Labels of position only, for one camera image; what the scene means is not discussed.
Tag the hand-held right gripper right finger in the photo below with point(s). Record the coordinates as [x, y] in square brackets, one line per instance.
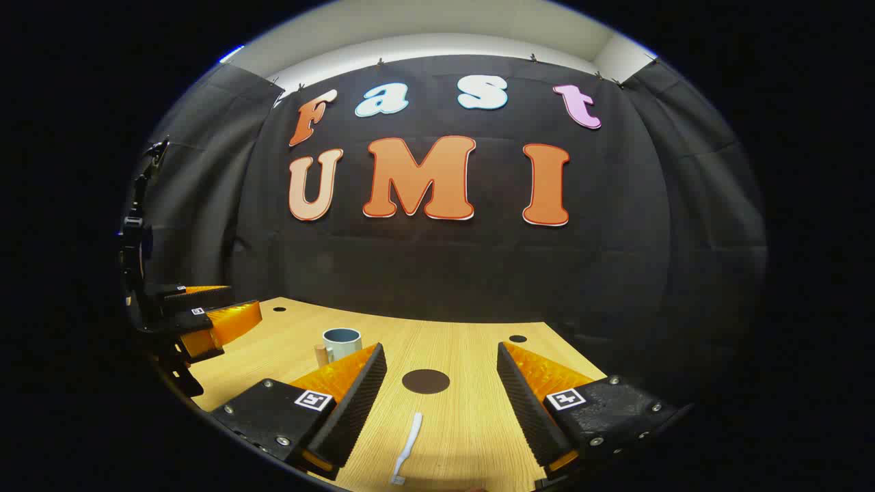
[526, 410]

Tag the wooden desktop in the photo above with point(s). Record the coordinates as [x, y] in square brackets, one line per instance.
[465, 424]

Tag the white toothbrush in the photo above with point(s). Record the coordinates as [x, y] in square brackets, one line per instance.
[412, 437]

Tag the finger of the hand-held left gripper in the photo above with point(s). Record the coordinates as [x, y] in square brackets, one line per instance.
[198, 299]
[225, 326]

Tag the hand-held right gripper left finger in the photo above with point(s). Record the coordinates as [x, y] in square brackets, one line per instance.
[355, 403]

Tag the dark brown round coaster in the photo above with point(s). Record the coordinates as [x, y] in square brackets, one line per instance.
[426, 381]

